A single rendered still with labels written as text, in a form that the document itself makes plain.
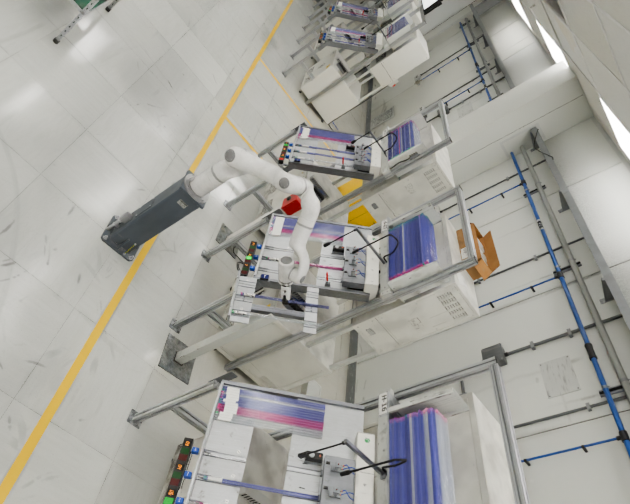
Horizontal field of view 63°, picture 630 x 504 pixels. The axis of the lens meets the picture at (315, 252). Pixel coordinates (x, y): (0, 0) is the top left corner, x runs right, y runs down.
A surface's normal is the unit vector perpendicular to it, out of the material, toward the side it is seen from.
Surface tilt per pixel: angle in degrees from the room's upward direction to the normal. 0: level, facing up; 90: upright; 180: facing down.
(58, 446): 0
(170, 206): 90
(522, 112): 90
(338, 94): 90
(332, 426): 44
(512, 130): 90
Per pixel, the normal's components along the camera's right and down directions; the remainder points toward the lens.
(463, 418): -0.59, -0.66
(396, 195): -0.11, 0.62
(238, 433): 0.15, -0.76
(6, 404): 0.80, -0.41
